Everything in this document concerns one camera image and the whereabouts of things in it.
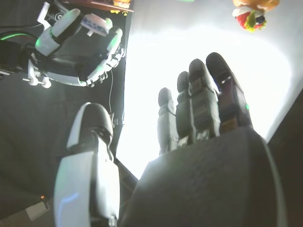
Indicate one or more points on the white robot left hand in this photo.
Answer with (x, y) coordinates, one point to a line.
(201, 184)

